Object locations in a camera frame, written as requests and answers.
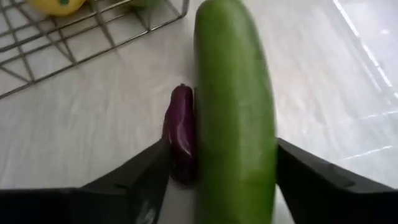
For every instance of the yellow lemon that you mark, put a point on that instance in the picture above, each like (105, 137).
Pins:
(53, 6)

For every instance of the green cucumber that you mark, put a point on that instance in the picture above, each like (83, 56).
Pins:
(233, 109)

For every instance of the small purple eggplant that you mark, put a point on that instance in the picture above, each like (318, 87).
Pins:
(180, 133)

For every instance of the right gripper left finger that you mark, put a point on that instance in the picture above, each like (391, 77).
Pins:
(146, 177)

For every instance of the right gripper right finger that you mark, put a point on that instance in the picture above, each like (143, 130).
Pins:
(311, 193)

